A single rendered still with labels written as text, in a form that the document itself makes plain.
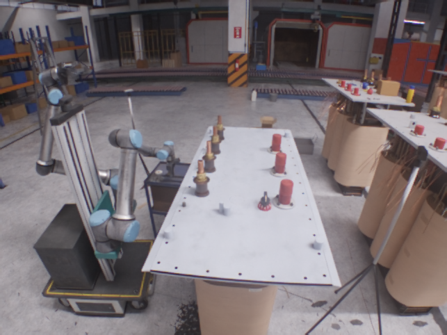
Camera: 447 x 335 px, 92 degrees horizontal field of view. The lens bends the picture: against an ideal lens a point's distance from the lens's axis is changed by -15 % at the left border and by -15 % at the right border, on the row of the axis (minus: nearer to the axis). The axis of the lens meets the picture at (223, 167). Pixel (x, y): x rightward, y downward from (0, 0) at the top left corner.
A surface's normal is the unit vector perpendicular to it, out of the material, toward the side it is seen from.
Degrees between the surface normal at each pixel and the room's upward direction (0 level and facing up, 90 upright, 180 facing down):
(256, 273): 0
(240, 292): 90
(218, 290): 90
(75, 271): 90
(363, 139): 90
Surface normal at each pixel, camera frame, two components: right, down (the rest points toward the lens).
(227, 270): 0.00, -0.88
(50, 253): 0.06, 0.48
